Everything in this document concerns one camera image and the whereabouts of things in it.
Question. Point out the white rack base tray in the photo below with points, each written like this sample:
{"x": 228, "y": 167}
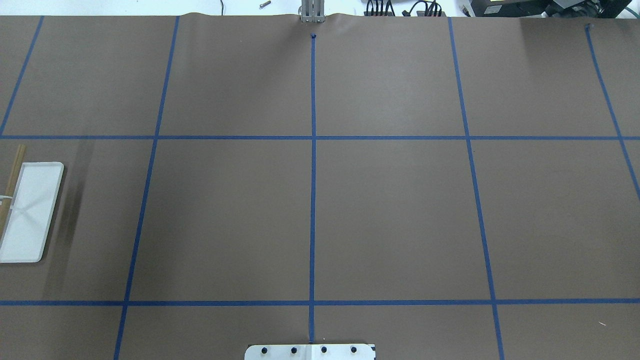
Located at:
{"x": 29, "y": 220}

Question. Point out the wooden rack bar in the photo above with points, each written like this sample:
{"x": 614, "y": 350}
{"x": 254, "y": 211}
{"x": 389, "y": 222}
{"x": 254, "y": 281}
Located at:
{"x": 12, "y": 183}

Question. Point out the brown paper table cover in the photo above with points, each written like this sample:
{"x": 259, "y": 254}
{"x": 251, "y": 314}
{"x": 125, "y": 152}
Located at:
{"x": 444, "y": 188}

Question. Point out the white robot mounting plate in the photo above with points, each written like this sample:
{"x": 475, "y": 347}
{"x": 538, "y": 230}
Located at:
{"x": 331, "y": 351}

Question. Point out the aluminium frame post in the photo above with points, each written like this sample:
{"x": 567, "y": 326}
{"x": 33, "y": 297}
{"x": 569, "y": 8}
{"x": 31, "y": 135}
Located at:
{"x": 312, "y": 11}

